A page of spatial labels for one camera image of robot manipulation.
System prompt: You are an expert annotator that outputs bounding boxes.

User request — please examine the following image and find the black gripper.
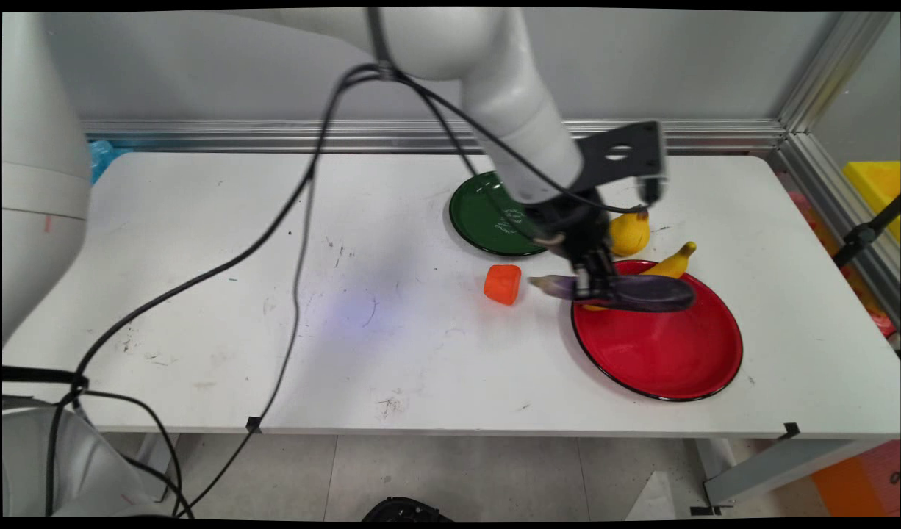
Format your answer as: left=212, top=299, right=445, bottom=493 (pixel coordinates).
left=524, top=187, right=622, bottom=303

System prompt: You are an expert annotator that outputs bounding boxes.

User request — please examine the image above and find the purple eggplant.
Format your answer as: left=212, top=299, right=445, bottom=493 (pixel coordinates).
left=527, top=273, right=696, bottom=314

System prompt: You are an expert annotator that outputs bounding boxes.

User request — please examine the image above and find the yellow pear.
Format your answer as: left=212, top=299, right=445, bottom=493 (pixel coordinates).
left=608, top=210, right=652, bottom=257

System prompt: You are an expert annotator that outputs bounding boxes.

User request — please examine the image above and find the yellow banana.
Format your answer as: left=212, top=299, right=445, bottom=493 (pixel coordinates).
left=581, top=241, right=697, bottom=312

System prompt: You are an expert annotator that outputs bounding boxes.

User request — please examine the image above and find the orange carrot chunk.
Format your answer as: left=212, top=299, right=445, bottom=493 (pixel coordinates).
left=483, top=264, right=523, bottom=307

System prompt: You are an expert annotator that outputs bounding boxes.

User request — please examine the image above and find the red enamel plate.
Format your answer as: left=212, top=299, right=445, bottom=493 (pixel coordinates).
left=571, top=259, right=744, bottom=403

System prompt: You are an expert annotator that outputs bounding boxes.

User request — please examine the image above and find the green enamel plate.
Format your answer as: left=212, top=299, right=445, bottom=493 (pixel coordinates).
left=448, top=170, right=553, bottom=259

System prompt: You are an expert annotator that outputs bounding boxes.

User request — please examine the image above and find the white triangular sheet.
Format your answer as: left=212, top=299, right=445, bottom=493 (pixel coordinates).
left=625, top=470, right=681, bottom=522

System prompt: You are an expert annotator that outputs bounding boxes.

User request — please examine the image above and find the grey table leg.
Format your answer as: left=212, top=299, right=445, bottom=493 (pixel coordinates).
left=688, top=438, right=894, bottom=509

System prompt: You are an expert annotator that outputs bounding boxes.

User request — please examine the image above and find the yellow plastic box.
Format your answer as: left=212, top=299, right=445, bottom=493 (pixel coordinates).
left=841, top=161, right=901, bottom=245

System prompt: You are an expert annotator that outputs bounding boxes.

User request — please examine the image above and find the black round floor object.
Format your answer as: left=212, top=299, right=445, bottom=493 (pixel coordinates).
left=361, top=497, right=456, bottom=523

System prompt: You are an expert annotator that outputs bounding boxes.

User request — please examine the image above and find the orange floor box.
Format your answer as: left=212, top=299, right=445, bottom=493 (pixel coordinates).
left=811, top=441, right=901, bottom=519

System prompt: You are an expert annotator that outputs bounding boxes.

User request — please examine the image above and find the white table leg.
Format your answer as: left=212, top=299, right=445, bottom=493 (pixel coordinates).
left=131, top=433, right=181, bottom=502

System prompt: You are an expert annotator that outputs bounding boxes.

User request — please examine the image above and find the blue bubble wrap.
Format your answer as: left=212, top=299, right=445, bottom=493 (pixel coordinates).
left=88, top=139, right=134, bottom=185

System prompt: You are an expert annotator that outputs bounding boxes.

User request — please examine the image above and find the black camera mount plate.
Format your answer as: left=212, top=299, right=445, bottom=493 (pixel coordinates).
left=574, top=120, right=670, bottom=210

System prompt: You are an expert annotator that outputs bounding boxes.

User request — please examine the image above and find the black cable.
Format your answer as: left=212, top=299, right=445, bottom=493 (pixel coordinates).
left=173, top=169, right=317, bottom=519
left=2, top=62, right=394, bottom=519
left=381, top=66, right=646, bottom=217

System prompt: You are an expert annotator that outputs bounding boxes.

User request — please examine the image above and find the aluminium frame rail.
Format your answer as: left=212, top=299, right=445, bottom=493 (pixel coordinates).
left=79, top=119, right=789, bottom=156
left=768, top=132, right=901, bottom=325

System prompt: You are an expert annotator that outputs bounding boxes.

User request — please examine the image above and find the aluminium frame post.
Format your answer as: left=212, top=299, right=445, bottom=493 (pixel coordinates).
left=777, top=11, right=900, bottom=134

